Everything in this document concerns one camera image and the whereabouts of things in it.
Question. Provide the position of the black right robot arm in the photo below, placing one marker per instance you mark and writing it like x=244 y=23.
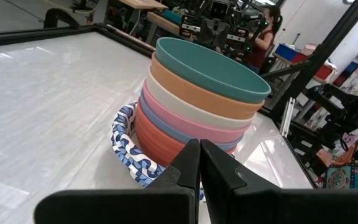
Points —
x=350 y=105

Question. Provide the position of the black hook clamp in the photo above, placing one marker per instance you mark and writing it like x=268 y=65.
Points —
x=50 y=17

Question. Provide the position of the red storage bin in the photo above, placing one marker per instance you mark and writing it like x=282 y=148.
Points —
x=323 y=72

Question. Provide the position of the green bowl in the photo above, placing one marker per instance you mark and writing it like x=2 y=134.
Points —
x=213 y=62

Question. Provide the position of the dark blue bowl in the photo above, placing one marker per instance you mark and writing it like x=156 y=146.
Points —
x=172 y=128

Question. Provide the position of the person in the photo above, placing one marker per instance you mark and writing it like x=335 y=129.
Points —
x=261 y=46

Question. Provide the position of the background robot station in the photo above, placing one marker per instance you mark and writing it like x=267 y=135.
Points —
x=213 y=31

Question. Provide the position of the cream bowl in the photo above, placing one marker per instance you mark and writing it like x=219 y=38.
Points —
x=197 y=114

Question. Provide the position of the wooden workbench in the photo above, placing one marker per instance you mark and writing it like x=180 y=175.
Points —
x=163 y=23
x=145 y=3

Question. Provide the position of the colourful patterned cloth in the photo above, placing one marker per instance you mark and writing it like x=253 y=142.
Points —
x=353 y=174

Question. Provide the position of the blue storage bin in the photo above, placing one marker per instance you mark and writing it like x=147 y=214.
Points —
x=286 y=52

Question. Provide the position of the orange bowl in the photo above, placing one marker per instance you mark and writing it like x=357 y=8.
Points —
x=197 y=98

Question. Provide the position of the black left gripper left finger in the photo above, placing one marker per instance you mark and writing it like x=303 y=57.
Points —
x=120 y=207

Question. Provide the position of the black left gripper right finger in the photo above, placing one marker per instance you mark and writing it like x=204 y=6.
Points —
x=275 y=207

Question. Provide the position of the red bowl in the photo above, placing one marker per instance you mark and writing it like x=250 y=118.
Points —
x=157 y=143

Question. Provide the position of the blue patterned paper plate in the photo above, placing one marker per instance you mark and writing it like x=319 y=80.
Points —
x=126 y=149

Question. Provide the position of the pink bowl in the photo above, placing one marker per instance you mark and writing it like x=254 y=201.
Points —
x=197 y=128

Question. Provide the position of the silver metal bracket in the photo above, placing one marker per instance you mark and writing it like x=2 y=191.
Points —
x=288 y=115

